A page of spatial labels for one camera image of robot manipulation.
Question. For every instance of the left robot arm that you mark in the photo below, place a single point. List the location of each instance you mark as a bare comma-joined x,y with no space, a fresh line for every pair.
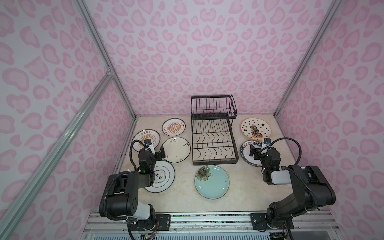
120,199

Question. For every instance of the aluminium frame diagonal strut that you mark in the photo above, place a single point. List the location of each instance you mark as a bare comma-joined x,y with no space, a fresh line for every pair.
31,189

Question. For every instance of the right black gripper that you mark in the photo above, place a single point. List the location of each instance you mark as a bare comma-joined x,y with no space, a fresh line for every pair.
256,151

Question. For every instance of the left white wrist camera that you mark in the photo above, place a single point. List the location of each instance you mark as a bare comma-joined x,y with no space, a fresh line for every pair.
149,146

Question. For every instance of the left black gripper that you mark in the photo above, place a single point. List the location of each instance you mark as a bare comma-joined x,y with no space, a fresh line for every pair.
159,154

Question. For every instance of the large orange sunburst plate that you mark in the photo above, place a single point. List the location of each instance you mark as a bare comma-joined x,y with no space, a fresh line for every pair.
148,134

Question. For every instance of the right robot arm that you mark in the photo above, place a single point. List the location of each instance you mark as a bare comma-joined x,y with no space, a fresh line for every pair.
310,187

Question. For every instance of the white plate black cloud outline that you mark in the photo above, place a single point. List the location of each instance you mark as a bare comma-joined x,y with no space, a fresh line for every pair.
164,177

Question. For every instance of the white star cat plate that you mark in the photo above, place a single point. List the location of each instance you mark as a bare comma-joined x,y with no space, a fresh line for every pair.
256,129

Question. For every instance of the small orange sunburst plate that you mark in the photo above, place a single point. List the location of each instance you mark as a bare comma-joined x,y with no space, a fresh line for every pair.
173,127

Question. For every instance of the white plate dark green rim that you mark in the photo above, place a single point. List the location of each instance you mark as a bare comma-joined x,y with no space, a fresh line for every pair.
245,149

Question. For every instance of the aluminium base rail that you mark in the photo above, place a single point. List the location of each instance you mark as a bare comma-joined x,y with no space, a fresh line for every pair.
315,225

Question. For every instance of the cream plum blossom plate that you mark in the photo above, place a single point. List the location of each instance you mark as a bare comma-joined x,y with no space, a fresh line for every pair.
176,149

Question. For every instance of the mint green flower plate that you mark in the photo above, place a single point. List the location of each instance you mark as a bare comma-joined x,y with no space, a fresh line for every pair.
212,182

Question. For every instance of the black wire dish rack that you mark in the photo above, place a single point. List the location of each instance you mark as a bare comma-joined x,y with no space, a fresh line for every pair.
213,141

